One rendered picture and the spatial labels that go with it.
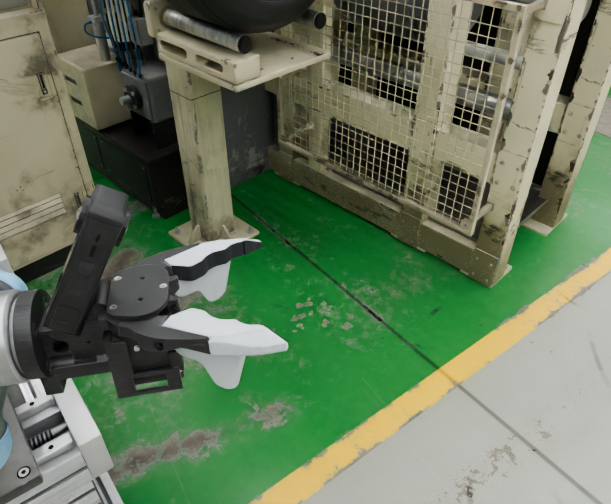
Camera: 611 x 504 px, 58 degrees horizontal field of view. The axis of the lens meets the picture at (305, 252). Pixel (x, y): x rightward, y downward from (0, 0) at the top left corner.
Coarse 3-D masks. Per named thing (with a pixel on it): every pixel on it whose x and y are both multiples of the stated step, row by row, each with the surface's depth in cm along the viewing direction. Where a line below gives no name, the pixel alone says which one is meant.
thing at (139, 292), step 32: (96, 288) 44; (128, 288) 44; (160, 288) 44; (32, 320) 41; (96, 320) 43; (32, 352) 41; (64, 352) 44; (96, 352) 44; (128, 352) 43; (160, 352) 44; (64, 384) 46; (128, 384) 44
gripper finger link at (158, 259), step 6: (186, 246) 50; (192, 246) 50; (162, 252) 49; (168, 252) 49; (174, 252) 49; (180, 252) 49; (150, 258) 48; (156, 258) 48; (162, 258) 48; (138, 264) 48; (144, 264) 48; (156, 264) 48; (162, 264) 48; (168, 270) 48
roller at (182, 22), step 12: (168, 12) 155; (180, 12) 155; (168, 24) 157; (180, 24) 152; (192, 24) 149; (204, 24) 146; (204, 36) 147; (216, 36) 143; (228, 36) 141; (240, 36) 139; (240, 48) 139
